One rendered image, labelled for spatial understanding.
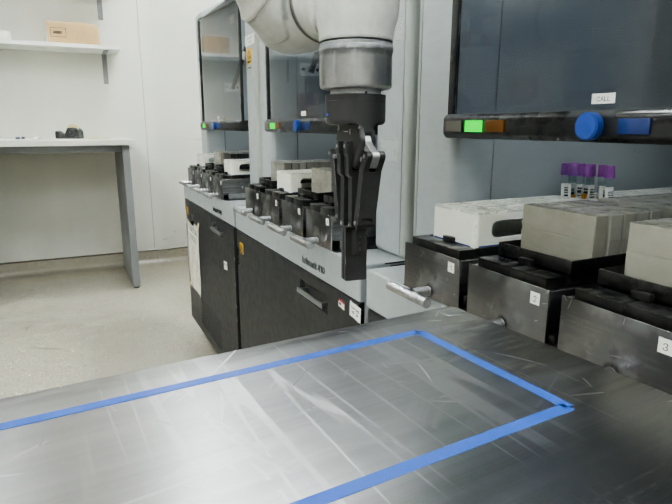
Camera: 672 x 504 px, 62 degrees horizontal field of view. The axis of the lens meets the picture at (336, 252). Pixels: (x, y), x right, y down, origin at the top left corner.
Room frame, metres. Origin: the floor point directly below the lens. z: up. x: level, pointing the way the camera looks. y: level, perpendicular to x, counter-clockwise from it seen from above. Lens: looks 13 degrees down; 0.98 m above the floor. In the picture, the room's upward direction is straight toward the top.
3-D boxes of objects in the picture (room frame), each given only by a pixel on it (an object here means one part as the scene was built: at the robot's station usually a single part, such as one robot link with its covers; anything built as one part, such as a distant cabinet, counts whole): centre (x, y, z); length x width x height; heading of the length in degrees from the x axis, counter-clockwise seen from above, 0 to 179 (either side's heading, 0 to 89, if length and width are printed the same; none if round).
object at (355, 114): (0.71, -0.02, 0.97); 0.08 x 0.07 x 0.09; 21
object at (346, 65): (0.71, -0.02, 1.05); 0.09 x 0.09 x 0.06
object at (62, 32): (3.64, 1.62, 1.52); 0.29 x 0.22 x 0.12; 114
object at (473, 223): (0.85, -0.30, 0.83); 0.30 x 0.10 x 0.06; 115
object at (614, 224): (0.68, -0.30, 0.85); 0.12 x 0.02 x 0.06; 25
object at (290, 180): (1.49, 0.00, 0.83); 0.30 x 0.10 x 0.06; 115
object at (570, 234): (0.67, -0.28, 0.85); 0.12 x 0.02 x 0.06; 26
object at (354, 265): (0.71, -0.03, 0.82); 0.03 x 0.01 x 0.07; 111
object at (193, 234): (2.35, 0.63, 0.43); 0.27 x 0.02 x 0.36; 25
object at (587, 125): (0.62, -0.27, 0.98); 0.03 x 0.01 x 0.03; 25
